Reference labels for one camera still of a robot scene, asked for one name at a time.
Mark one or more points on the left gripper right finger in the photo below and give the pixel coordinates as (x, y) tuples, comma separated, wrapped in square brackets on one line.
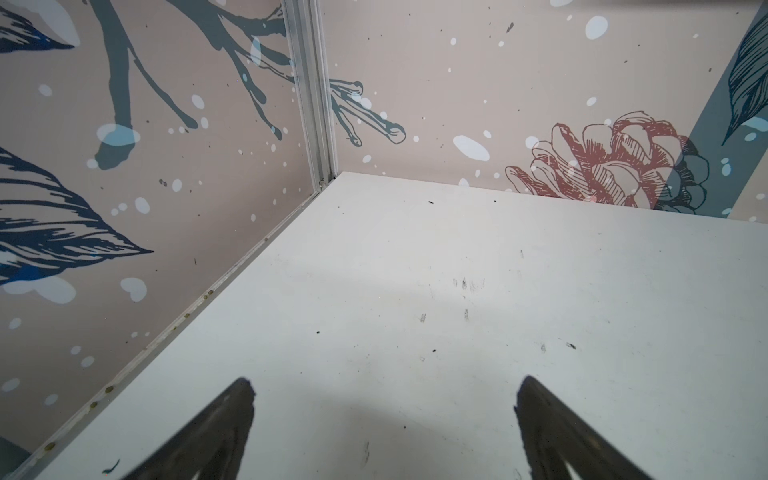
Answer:
[(558, 443)]

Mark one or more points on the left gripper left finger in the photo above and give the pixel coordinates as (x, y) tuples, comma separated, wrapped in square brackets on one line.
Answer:
[(211, 445)]

